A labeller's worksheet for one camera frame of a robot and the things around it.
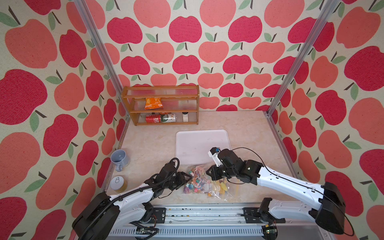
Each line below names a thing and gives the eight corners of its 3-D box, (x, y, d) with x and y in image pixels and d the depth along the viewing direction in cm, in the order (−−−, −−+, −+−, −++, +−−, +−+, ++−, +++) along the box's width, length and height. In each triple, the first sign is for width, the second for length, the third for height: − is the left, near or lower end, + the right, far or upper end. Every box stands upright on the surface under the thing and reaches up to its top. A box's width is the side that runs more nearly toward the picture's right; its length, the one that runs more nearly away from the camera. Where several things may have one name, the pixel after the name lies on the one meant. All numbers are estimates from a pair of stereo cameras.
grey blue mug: (120, 174, 90) (114, 167, 83) (114, 160, 96) (108, 153, 89) (132, 167, 94) (127, 160, 86) (126, 154, 99) (121, 147, 92)
